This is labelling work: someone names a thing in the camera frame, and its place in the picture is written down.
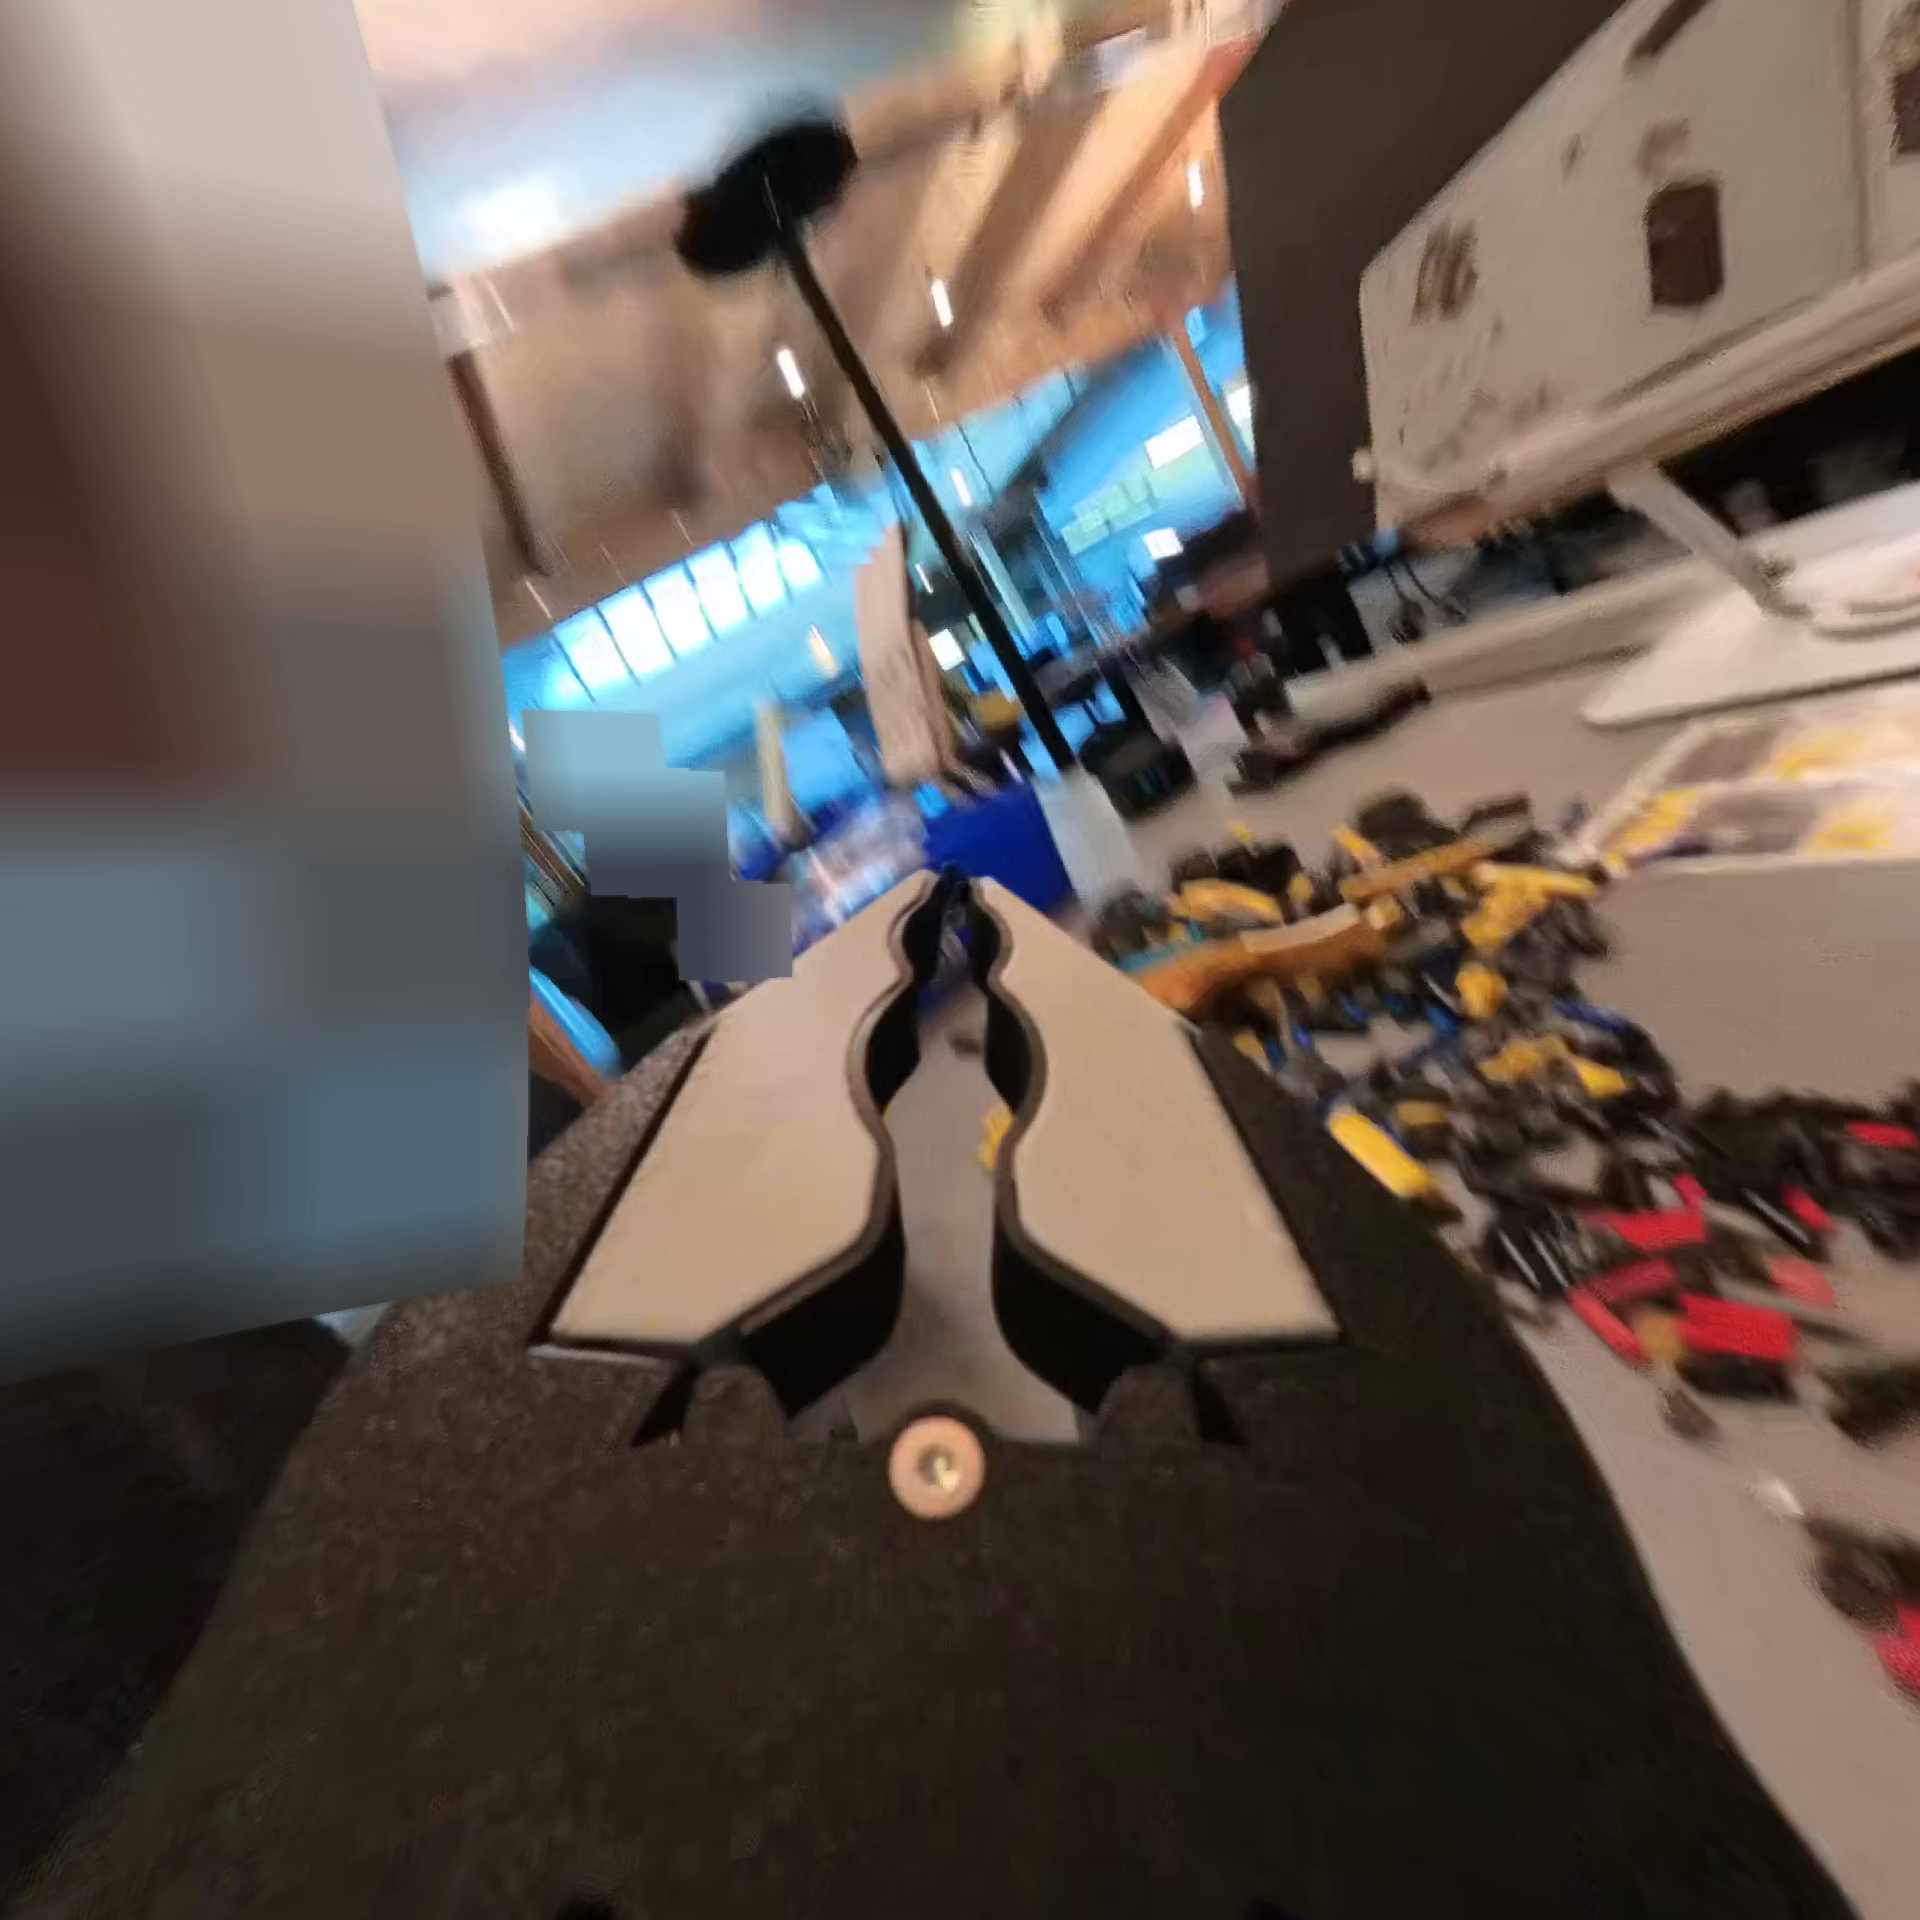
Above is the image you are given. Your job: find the white sign board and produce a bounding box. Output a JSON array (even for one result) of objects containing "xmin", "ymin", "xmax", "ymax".
[{"xmin": 854, "ymin": 522, "xmax": 950, "ymax": 789}]

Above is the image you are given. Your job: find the black disc stand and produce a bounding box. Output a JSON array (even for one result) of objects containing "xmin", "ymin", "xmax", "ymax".
[{"xmin": 672, "ymin": 105, "xmax": 1082, "ymax": 775}]

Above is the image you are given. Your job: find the dark grey desk divider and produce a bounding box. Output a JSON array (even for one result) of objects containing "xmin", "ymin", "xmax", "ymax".
[{"xmin": 1219, "ymin": 0, "xmax": 1652, "ymax": 588}]

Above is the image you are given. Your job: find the open instruction booklet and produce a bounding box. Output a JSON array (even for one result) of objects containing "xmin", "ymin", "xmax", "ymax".
[{"xmin": 1357, "ymin": 0, "xmax": 1920, "ymax": 528}]

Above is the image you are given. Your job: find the blue storage bin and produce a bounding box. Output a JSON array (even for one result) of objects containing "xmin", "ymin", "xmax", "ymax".
[{"xmin": 808, "ymin": 787, "xmax": 1074, "ymax": 963}]

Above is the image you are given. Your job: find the yellow black sticker sheet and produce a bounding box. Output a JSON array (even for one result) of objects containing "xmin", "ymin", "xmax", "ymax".
[{"xmin": 1590, "ymin": 717, "xmax": 1920, "ymax": 875}]

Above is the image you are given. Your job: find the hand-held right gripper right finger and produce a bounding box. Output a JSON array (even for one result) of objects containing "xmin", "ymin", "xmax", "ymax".
[{"xmin": 965, "ymin": 877, "xmax": 1340, "ymax": 1416}]

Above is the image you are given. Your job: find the pile of black red pins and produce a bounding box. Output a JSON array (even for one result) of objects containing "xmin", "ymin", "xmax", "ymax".
[{"xmin": 1476, "ymin": 1089, "xmax": 1920, "ymax": 1705}]

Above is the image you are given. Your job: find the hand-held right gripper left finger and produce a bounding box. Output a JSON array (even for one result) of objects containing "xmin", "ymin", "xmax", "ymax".
[{"xmin": 543, "ymin": 873, "xmax": 939, "ymax": 1416}]

